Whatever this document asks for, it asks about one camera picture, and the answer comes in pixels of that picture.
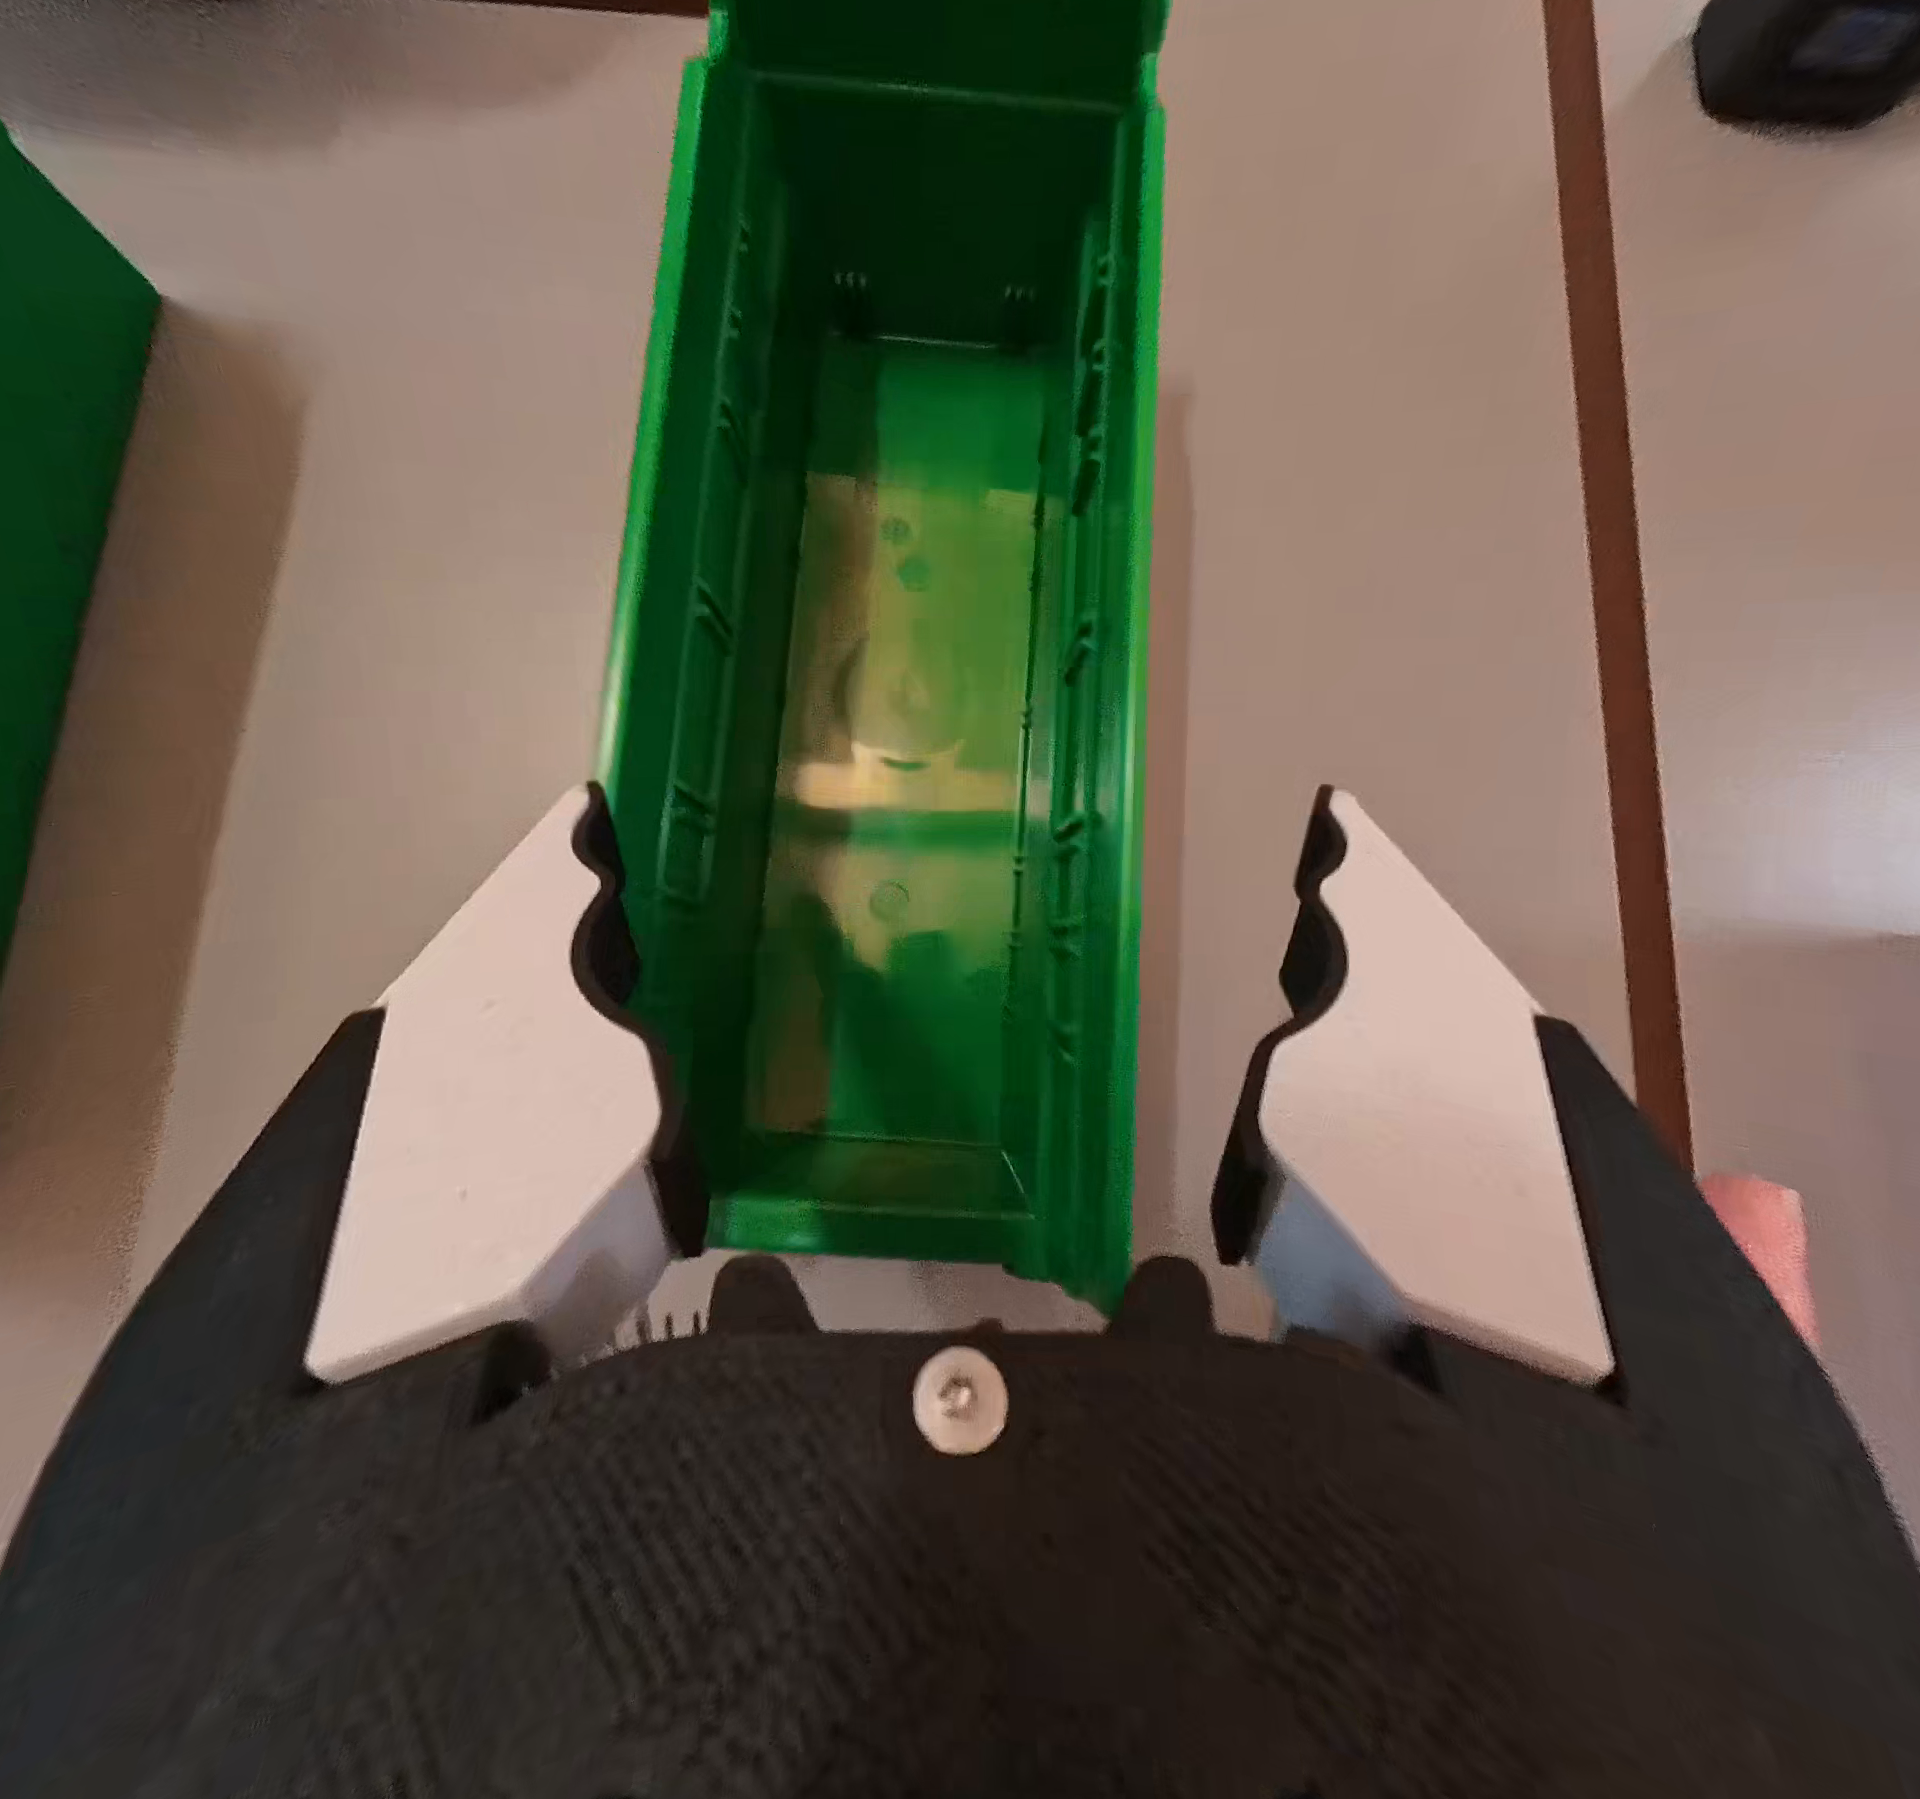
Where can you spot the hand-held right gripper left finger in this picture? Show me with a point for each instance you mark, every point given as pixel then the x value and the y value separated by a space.
pixel 481 1141

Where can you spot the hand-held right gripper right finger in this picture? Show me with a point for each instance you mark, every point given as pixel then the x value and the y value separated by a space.
pixel 1441 1141

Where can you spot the green plastic bin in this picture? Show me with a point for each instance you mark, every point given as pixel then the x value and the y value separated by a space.
pixel 61 480
pixel 901 331

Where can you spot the black charger box with display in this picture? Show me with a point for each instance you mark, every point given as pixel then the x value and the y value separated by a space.
pixel 1816 15

